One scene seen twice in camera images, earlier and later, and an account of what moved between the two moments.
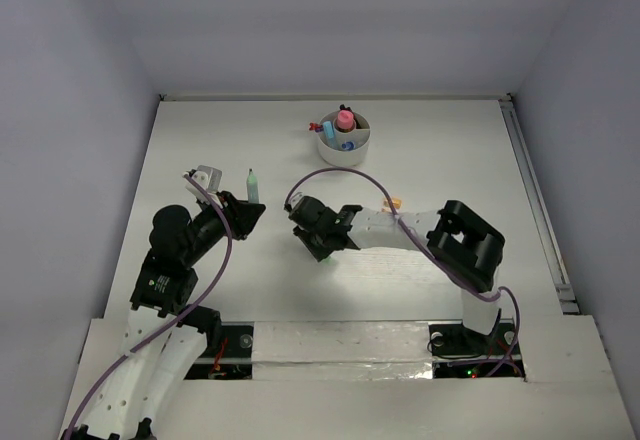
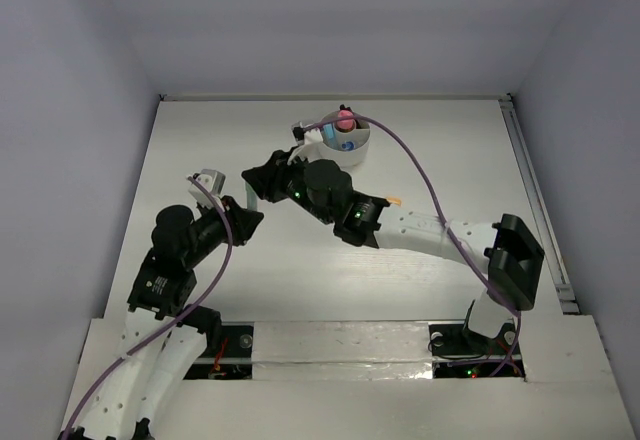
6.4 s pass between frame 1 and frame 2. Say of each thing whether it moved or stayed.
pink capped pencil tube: stayed
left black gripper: stayed
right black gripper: moved
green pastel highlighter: stayed
